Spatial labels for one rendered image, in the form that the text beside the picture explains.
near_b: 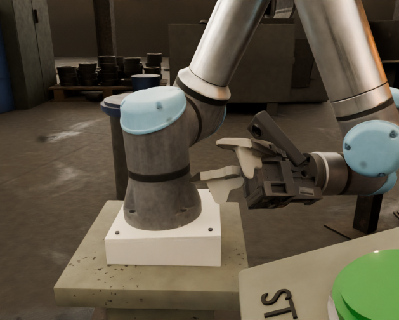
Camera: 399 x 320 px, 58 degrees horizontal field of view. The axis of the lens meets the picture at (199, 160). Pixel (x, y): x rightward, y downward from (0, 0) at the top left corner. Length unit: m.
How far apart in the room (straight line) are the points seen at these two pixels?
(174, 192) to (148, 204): 0.05
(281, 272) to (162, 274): 0.48
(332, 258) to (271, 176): 0.42
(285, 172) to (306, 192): 0.05
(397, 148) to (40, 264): 1.06
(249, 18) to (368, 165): 0.33
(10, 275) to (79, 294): 0.63
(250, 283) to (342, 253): 0.04
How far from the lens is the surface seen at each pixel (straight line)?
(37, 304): 1.12
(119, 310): 0.73
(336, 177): 0.63
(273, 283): 0.16
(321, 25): 0.50
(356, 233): 1.43
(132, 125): 0.61
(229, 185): 0.62
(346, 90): 0.51
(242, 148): 0.52
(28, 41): 3.84
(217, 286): 0.61
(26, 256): 1.33
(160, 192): 0.63
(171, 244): 0.63
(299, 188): 0.60
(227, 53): 0.68
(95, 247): 0.73
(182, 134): 0.63
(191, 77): 0.71
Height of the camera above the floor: 0.69
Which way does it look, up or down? 20 degrees down
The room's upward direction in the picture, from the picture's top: straight up
